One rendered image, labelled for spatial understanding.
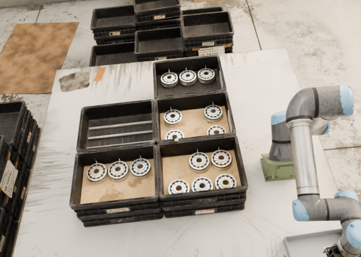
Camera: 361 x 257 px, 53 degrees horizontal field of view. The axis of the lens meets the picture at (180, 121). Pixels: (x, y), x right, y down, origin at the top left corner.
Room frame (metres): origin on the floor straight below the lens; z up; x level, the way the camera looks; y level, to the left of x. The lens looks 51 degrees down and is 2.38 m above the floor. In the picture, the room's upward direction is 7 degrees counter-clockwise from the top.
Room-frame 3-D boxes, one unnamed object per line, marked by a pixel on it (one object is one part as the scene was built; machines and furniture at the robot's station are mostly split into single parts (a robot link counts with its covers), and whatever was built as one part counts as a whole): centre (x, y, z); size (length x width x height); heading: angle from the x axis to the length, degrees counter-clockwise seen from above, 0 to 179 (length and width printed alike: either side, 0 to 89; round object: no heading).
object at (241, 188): (0.92, -0.06, 0.92); 0.40 x 0.30 x 0.02; 89
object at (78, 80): (1.83, 0.68, 0.71); 0.22 x 0.19 x 0.01; 88
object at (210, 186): (0.84, -0.06, 0.86); 0.10 x 0.10 x 0.01
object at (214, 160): (0.98, -0.18, 0.86); 0.10 x 0.10 x 0.01
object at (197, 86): (1.52, -0.08, 0.87); 0.40 x 0.30 x 0.11; 89
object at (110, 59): (2.46, 0.49, 0.26); 0.40 x 0.30 x 0.23; 88
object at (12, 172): (1.32, 1.14, 0.41); 0.31 x 0.02 x 0.16; 177
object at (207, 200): (0.92, -0.06, 0.87); 0.40 x 0.30 x 0.11; 89
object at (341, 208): (0.51, -0.51, 1.19); 0.11 x 0.11 x 0.08; 82
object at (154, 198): (0.92, 0.34, 0.92); 0.40 x 0.30 x 0.02; 89
